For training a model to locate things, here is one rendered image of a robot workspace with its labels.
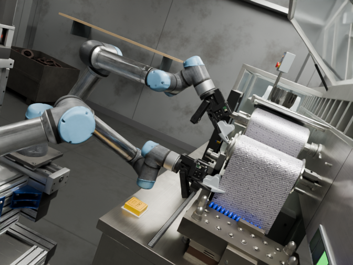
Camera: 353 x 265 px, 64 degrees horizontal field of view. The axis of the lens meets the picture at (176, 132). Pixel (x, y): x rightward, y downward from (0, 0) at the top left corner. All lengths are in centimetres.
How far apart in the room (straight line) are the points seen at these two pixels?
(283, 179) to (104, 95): 460
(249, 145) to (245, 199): 20
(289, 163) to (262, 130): 26
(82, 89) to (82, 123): 53
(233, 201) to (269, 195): 13
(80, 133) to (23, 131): 16
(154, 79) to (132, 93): 414
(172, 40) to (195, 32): 41
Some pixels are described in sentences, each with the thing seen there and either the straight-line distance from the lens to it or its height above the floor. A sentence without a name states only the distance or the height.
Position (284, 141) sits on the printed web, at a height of 133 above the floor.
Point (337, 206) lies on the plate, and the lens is 88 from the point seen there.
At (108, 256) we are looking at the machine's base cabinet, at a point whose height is 79.
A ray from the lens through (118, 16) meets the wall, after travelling 534.
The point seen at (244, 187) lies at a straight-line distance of 111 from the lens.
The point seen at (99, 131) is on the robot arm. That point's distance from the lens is 114.
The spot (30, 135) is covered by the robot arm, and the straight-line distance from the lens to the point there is 96.
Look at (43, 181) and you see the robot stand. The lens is 151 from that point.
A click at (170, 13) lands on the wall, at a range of 505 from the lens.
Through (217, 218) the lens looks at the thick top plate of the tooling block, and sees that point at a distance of 106.
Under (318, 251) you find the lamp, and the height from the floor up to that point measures 119.
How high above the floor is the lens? 151
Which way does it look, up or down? 15 degrees down
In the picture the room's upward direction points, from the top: 21 degrees clockwise
